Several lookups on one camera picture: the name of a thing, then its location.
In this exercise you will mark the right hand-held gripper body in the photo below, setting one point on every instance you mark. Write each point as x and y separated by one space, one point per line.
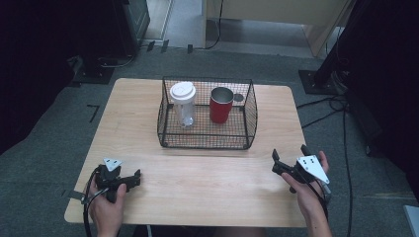
311 168

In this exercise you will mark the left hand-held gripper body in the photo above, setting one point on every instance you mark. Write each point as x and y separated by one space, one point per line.
110 181

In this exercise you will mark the red cup with steel inside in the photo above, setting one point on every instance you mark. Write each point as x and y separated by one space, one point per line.
220 105

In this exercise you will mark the clear cup with white lid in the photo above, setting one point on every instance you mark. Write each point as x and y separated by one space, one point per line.
183 102

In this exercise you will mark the person's right hand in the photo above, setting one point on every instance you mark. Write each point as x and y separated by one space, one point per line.
306 194

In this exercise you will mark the person's left hand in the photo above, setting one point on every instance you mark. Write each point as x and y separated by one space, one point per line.
107 214

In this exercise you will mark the grey tape strip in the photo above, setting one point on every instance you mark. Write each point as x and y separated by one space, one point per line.
74 195

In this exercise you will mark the dark round disc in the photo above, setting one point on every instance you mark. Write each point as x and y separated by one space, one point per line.
239 97

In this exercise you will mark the black stand with base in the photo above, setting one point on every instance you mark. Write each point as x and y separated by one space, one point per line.
324 77

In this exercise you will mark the dark curtain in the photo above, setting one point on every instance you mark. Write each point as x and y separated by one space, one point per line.
33 65
392 82

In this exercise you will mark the white flat object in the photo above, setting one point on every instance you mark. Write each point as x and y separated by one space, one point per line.
413 222

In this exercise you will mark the light wooden furniture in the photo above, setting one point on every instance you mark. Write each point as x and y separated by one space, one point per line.
280 13

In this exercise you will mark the black cabinet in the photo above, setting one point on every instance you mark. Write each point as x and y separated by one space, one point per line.
131 26

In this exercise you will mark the black stand base plate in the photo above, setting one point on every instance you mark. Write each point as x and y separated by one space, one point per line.
94 72

